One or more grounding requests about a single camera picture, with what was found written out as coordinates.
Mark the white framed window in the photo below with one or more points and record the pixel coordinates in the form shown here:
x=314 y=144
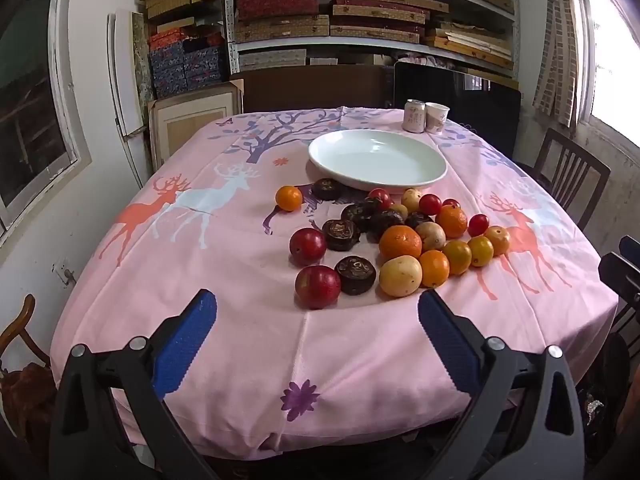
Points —
x=615 y=60
x=30 y=110

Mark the dark red plum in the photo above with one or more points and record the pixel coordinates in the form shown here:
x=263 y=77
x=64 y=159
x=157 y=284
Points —
x=307 y=246
x=317 y=286

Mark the yellow potato rear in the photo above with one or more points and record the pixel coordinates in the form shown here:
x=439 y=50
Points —
x=412 y=199

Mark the checked curtain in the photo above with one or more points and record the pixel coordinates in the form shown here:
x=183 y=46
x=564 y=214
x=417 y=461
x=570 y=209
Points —
x=555 y=50

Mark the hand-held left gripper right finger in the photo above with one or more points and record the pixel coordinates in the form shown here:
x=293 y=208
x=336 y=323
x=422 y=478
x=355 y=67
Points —
x=450 y=340

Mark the dark wooden chair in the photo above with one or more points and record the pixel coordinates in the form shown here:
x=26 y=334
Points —
x=575 y=152

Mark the speckled orange fruit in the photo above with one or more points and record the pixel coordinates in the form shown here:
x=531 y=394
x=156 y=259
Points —
x=499 y=240

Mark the grey mottled board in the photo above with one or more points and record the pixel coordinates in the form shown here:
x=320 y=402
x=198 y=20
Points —
x=141 y=60

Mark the brown spotted yellow fruit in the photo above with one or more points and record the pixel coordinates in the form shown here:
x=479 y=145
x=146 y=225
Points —
x=431 y=236

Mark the wall socket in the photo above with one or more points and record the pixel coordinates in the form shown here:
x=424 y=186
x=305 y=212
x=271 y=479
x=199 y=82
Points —
x=65 y=274

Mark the white board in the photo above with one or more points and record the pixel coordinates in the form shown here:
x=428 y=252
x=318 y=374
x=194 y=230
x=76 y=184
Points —
x=125 y=70

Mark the white metal shelf rack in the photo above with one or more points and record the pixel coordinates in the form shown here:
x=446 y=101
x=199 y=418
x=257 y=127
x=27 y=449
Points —
x=229 y=20

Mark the large orange mandarin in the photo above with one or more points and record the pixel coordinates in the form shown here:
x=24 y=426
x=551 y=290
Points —
x=400 y=242

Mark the white paper cup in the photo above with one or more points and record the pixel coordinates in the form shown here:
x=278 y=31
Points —
x=437 y=117

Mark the pale wooden picture frame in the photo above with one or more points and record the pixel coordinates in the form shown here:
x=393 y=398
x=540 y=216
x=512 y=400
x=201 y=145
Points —
x=165 y=125

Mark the yellow tomato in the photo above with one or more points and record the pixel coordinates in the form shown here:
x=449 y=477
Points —
x=481 y=251
x=457 y=257

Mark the small yellow-brown fruit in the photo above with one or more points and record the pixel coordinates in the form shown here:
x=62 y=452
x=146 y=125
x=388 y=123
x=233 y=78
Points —
x=398 y=210

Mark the stack of woven flat boxes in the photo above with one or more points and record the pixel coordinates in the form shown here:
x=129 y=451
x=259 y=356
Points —
x=280 y=27

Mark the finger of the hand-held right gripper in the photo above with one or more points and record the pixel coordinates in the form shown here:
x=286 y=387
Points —
x=631 y=247
x=622 y=277

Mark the black glossy panel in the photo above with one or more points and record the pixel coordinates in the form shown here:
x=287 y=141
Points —
x=480 y=105

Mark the red cherry tomato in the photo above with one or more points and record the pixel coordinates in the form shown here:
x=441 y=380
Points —
x=430 y=204
x=451 y=203
x=478 y=224

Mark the stack of blue patterned boxes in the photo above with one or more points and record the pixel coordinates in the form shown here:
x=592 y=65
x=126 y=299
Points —
x=185 y=67

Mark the brown wooden board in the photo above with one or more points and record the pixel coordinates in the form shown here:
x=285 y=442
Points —
x=310 y=90

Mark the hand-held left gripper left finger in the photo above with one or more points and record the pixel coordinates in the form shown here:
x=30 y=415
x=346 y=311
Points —
x=187 y=345

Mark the white drink can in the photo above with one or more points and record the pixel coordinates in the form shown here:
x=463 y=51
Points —
x=414 y=115

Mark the brown curved wooden chair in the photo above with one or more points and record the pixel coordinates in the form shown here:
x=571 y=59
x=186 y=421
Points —
x=22 y=317

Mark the pink deer print tablecloth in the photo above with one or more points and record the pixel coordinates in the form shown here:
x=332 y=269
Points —
x=225 y=270

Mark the stack of red patterned boxes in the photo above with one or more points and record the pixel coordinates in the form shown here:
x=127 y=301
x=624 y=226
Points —
x=170 y=39

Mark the white oval plate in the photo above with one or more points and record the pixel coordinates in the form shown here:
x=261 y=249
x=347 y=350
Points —
x=375 y=160

